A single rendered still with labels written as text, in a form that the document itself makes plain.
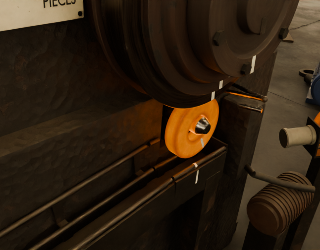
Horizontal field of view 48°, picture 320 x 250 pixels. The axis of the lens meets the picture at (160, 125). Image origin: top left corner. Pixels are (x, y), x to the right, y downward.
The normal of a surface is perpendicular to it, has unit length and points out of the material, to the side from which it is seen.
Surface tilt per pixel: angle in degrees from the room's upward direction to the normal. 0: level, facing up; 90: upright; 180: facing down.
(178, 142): 90
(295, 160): 0
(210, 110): 90
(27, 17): 90
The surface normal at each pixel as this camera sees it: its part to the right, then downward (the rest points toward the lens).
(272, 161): 0.07, -0.85
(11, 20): 0.70, 0.41
